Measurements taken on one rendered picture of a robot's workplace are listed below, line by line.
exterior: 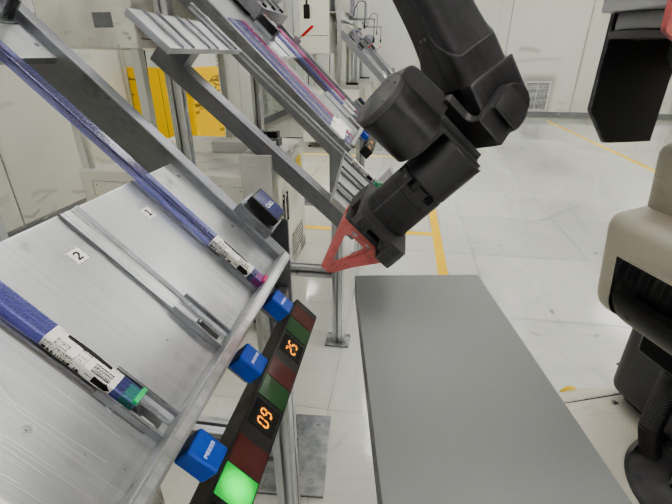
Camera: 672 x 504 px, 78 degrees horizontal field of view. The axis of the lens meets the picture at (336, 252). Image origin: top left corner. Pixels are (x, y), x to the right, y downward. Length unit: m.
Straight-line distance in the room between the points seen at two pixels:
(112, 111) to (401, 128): 0.39
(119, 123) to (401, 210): 0.39
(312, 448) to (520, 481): 0.82
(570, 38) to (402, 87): 7.96
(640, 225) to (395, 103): 0.37
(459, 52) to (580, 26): 7.95
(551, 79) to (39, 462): 8.21
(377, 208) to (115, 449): 0.30
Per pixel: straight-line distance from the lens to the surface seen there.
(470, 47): 0.44
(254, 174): 0.79
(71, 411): 0.35
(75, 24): 1.62
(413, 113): 0.39
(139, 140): 0.62
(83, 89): 0.65
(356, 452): 1.26
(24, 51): 0.64
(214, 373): 0.39
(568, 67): 8.35
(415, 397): 0.55
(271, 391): 0.47
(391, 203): 0.43
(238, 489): 0.41
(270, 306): 0.52
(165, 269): 0.46
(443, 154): 0.42
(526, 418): 0.57
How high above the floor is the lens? 0.98
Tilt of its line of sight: 26 degrees down
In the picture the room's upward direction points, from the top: straight up
